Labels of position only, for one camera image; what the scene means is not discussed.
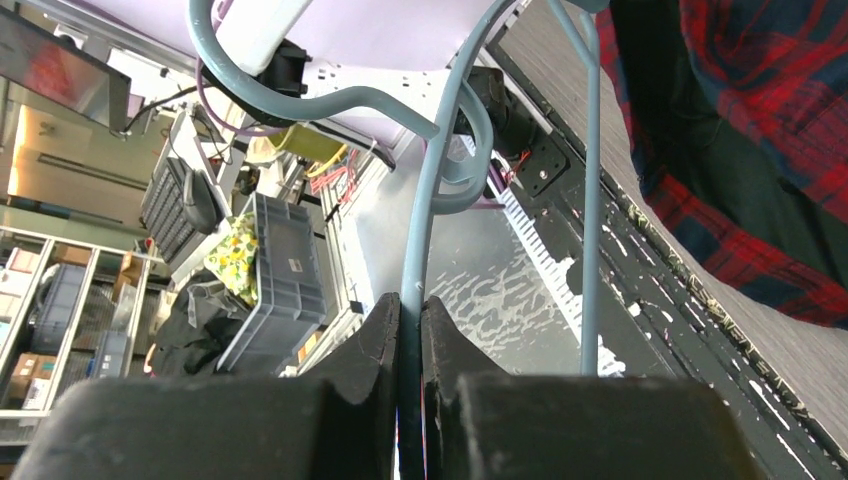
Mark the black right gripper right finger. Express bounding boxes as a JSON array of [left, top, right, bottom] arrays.
[[421, 296, 505, 479]]

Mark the metal storage shelf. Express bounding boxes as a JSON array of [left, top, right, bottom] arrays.
[[1, 226, 165, 444]]

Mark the teal plastic hanger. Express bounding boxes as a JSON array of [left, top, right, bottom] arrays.
[[188, 1, 608, 479]]

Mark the black keyboard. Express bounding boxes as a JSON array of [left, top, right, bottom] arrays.
[[141, 157, 197, 263]]

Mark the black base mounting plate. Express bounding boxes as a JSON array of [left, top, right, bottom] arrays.
[[486, 43, 847, 479]]

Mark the grey plastic crate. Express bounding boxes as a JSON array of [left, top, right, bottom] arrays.
[[216, 193, 327, 376]]

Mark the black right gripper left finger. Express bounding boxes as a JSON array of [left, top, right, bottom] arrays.
[[303, 293, 401, 479]]

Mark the black computer monitor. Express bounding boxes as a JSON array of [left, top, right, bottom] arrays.
[[1, 9, 131, 131]]

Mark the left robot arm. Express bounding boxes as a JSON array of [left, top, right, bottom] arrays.
[[215, 1, 538, 158]]

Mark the red plaid garment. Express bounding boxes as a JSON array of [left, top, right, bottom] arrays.
[[595, 0, 847, 329]]

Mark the aluminium rail frame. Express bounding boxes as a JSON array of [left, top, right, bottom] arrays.
[[327, 150, 583, 375]]

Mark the floral yellow cloth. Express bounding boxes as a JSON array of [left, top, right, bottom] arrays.
[[203, 212, 259, 306]]

